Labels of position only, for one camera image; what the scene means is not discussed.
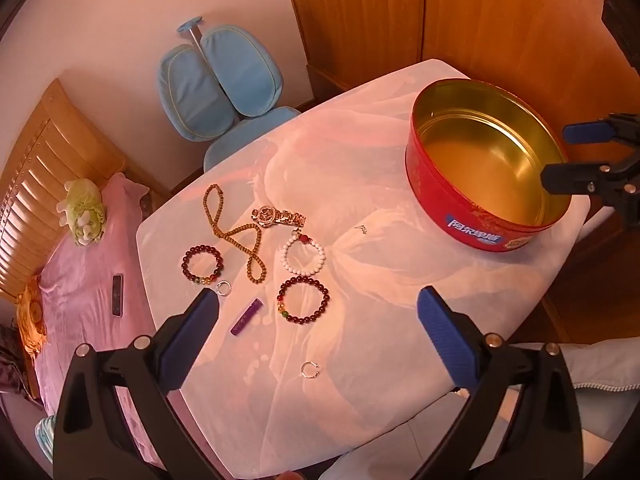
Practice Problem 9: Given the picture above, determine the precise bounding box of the green cabbage plush toy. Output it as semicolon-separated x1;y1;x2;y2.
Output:
56;178;107;247

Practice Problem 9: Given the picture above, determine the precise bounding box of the light blue striped cloth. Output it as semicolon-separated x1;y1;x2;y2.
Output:
34;414;58;476

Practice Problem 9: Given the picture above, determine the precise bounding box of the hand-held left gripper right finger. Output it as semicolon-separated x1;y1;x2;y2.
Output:
415;286;586;480

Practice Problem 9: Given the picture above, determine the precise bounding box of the orange plush toy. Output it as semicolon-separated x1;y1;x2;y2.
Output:
15;280;48;361

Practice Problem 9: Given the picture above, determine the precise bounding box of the pink blanket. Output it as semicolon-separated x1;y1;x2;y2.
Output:
30;172;168;466

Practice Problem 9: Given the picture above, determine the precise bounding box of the brown wooden bead necklace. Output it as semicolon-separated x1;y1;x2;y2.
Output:
202;184;266;283

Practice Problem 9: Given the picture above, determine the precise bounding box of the gold metal wristwatch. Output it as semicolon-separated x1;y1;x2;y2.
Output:
250;205;307;228

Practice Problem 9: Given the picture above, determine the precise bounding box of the brown wooden wardrobe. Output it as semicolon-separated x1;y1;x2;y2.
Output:
280;0;640;241

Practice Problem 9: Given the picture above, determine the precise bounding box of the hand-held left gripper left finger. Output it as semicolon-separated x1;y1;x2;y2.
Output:
54;287;221;480

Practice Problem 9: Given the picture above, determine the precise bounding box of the white bead bracelet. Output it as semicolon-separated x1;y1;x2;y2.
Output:
279;229;326;277

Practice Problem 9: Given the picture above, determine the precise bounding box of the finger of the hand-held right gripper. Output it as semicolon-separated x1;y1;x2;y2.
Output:
540;160;621;196
562;115;618;145

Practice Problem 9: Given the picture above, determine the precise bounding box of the white curved rail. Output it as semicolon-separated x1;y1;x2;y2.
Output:
575;202;618;251

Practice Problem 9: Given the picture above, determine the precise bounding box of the light blue desk chair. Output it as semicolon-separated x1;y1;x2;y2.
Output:
160;17;303;173

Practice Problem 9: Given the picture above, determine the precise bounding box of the dark red bead bracelet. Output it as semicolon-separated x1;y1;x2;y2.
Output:
181;243;224;287
276;276;332;325

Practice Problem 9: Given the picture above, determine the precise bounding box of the red round metal tin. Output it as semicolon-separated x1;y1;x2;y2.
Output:
404;78;573;252

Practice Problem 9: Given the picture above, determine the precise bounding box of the dark cloth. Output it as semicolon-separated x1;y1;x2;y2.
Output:
0;325;36;401

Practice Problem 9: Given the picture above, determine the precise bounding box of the wooden slatted bed headboard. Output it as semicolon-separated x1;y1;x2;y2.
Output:
0;77;173;306

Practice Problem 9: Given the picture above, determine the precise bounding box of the person's white jacket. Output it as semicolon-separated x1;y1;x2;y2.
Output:
565;337;640;461

